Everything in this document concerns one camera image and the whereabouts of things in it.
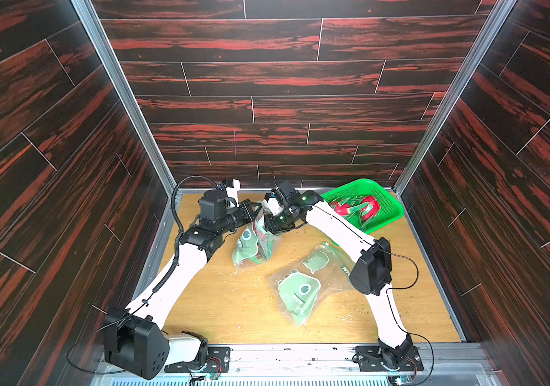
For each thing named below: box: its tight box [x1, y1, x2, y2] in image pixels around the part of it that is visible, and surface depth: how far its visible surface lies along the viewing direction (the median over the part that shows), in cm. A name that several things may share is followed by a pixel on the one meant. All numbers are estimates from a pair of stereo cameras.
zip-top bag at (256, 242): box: [231, 200, 283, 267], surface depth 88 cm
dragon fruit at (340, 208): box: [329, 201, 351, 216], surface depth 104 cm
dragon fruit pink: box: [360, 195, 381, 222], surface depth 105 cm
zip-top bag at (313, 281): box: [266, 241, 356, 327], surface depth 82 cm
